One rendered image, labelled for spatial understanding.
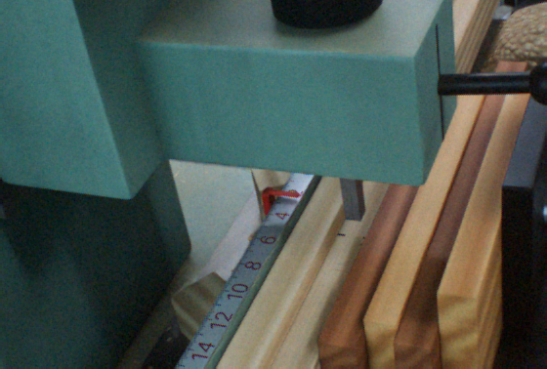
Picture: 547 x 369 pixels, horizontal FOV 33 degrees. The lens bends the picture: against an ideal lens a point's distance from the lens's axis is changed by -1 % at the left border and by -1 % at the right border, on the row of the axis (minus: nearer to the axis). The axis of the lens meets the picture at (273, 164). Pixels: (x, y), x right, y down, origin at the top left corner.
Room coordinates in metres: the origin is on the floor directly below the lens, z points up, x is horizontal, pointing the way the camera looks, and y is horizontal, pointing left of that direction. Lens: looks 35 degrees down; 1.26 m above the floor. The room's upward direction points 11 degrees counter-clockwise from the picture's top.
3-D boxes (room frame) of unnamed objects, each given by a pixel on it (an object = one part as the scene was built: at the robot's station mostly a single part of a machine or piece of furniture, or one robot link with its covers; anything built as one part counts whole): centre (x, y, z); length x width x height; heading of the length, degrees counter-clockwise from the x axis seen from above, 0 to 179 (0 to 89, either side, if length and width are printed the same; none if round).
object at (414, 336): (0.40, -0.10, 0.93); 0.25 x 0.02 x 0.05; 152
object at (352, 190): (0.39, -0.04, 0.97); 0.01 x 0.01 x 0.05; 62
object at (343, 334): (0.39, -0.06, 0.93); 0.21 x 0.02 x 0.05; 152
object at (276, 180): (0.59, 0.00, 0.82); 0.04 x 0.03 x 0.04; 97
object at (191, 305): (0.48, 0.06, 0.82); 0.04 x 0.04 x 0.03; 31
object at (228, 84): (0.40, -0.02, 1.03); 0.14 x 0.07 x 0.09; 62
